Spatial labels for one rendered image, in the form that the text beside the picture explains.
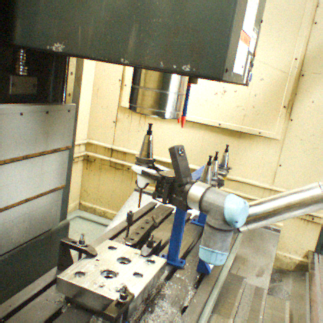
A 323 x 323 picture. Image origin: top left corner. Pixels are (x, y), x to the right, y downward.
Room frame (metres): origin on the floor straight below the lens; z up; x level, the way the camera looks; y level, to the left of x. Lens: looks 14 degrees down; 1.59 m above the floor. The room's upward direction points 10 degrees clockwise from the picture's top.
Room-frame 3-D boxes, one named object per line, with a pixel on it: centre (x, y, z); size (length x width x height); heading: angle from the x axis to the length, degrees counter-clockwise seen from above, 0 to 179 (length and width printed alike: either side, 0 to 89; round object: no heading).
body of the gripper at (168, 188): (0.99, -0.05, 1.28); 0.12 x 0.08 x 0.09; 52
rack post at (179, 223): (1.27, -0.10, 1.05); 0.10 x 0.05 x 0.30; 71
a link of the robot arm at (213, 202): (0.89, -0.18, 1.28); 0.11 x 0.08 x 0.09; 52
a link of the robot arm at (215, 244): (0.91, -0.18, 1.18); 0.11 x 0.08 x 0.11; 167
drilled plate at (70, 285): (1.02, 0.08, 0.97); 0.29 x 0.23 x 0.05; 161
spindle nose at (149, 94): (1.07, 0.04, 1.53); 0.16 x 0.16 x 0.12
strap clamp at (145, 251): (1.17, -0.01, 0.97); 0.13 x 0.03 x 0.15; 161
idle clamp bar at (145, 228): (1.36, 0.04, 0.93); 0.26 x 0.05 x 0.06; 166
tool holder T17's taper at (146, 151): (1.07, 0.05, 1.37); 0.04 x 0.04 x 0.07
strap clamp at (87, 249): (1.08, 0.22, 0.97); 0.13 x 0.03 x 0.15; 71
